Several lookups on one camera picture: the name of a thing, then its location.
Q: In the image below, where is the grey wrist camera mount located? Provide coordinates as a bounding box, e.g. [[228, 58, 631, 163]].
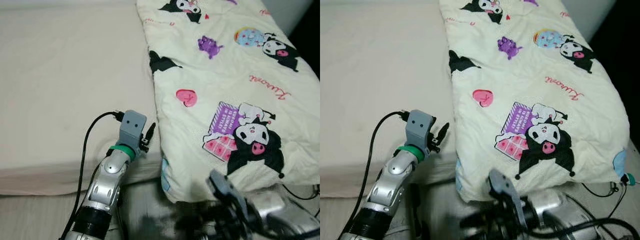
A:
[[405, 110, 435, 151], [487, 168, 526, 231], [207, 170, 248, 223], [119, 110, 148, 149]]

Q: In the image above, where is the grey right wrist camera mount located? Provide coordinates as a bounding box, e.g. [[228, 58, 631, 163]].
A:
[[207, 170, 248, 223], [487, 168, 526, 231]]

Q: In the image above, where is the thin black charger cable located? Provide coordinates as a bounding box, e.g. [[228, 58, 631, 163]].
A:
[[580, 172, 640, 240], [282, 184, 321, 201]]

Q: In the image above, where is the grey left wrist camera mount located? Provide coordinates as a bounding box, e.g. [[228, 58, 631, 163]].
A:
[[405, 110, 435, 151], [119, 110, 148, 149]]

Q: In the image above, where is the black wardrobe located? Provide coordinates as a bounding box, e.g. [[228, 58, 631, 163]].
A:
[[287, 0, 321, 81], [590, 0, 640, 151]]

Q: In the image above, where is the cream cartoon print blanket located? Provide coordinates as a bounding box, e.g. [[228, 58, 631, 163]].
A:
[[439, 0, 632, 203], [136, 0, 321, 203]]

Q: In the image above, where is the mattress with cream sheet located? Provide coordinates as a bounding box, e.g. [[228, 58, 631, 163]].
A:
[[320, 2, 461, 198], [0, 2, 163, 196]]

